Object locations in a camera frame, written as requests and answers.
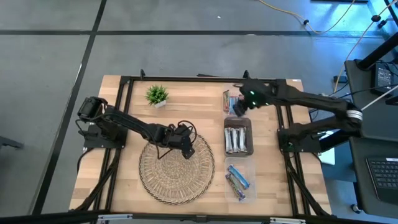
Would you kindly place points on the black laptop keyboard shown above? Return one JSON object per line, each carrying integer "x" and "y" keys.
{"x": 385, "y": 177}

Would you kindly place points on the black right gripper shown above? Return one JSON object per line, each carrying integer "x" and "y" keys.
{"x": 261, "y": 93}

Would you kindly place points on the round woven wicker placemat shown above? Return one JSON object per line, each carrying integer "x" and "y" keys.
{"x": 177, "y": 174}

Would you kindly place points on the black beam with silver brackets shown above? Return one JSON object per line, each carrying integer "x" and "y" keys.
{"x": 199, "y": 218}

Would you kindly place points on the blue brown granola bar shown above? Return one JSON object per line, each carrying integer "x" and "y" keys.
{"x": 235, "y": 187}

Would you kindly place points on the black power adapter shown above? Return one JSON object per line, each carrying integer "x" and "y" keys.
{"x": 383, "y": 79}

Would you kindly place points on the clear plastic bin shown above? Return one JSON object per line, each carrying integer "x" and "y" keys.
{"x": 248, "y": 165}
{"x": 230, "y": 87}

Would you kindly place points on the black aluminium table frame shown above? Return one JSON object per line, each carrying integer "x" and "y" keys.
{"x": 289, "y": 174}

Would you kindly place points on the white rod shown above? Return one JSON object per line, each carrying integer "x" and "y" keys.
{"x": 379, "y": 101}

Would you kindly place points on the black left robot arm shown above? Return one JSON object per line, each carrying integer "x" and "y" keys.
{"x": 133, "y": 124}

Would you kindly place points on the dark grey side desk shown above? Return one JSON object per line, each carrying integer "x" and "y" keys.
{"x": 367, "y": 174}

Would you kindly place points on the black diagonal pole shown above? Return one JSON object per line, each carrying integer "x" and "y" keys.
{"x": 377, "y": 54}

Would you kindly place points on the dark grey plastic bin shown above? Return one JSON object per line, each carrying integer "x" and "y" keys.
{"x": 237, "y": 121}

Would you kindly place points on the black caster wheel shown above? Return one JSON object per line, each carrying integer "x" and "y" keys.
{"x": 356, "y": 209}

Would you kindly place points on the silver granola bar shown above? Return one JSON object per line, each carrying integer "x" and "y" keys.
{"x": 234, "y": 140}
{"x": 244, "y": 140}
{"x": 239, "y": 140}
{"x": 228, "y": 140}

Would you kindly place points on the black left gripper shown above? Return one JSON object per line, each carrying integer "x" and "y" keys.
{"x": 180, "y": 138}

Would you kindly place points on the black stand foot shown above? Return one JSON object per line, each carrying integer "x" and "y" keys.
{"x": 9, "y": 143}

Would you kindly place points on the white sheet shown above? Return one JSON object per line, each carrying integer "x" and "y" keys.
{"x": 328, "y": 155}

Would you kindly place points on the blue red green granola bar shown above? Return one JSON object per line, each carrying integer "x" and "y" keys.
{"x": 233, "y": 105}

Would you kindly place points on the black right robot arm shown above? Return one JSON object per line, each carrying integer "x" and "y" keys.
{"x": 311, "y": 99}

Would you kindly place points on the green plant in white pot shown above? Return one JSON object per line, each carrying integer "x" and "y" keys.
{"x": 157, "y": 96}

